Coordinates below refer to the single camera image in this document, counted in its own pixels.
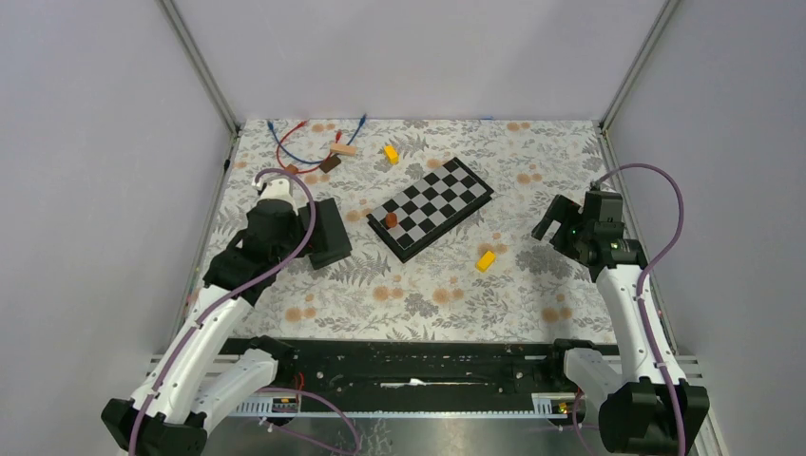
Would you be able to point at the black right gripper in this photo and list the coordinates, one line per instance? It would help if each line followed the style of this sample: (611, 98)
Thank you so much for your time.
(572, 212)

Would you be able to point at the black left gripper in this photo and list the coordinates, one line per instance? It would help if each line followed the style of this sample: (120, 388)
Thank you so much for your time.
(297, 222)

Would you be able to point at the black network switch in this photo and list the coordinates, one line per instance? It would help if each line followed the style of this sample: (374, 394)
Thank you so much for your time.
(329, 242)

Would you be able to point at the black white chessboard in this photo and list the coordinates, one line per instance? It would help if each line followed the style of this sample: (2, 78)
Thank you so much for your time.
(429, 208)

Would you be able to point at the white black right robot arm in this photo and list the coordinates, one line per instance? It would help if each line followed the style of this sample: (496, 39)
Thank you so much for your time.
(648, 406)

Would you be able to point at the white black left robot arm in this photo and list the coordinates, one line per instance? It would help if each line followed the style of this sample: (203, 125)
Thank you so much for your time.
(172, 412)

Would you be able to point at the dark brown wooden block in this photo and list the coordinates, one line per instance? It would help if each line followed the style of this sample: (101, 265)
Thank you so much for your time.
(329, 164)

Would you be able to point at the yellow block on mat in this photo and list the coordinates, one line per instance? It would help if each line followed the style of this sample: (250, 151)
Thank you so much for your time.
(485, 261)

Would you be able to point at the floral table mat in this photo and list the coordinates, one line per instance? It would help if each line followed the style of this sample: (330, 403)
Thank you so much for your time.
(529, 294)

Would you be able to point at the light wooden block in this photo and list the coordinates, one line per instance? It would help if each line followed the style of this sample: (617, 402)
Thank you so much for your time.
(343, 149)

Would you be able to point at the yellow block near chessboard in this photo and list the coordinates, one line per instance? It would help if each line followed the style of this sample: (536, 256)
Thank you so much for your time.
(391, 154)

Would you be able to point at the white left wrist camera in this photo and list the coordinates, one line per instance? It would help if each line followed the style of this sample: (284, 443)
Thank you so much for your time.
(276, 189)

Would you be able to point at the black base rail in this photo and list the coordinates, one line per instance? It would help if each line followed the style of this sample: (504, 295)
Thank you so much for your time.
(390, 379)

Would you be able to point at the left aluminium frame post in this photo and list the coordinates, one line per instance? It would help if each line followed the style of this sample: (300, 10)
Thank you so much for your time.
(194, 55)

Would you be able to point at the aluminium frame post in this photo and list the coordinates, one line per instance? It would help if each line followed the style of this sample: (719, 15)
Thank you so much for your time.
(194, 55)
(635, 69)

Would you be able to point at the right aluminium frame post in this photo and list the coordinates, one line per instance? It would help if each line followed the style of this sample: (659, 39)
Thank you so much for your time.
(635, 69)

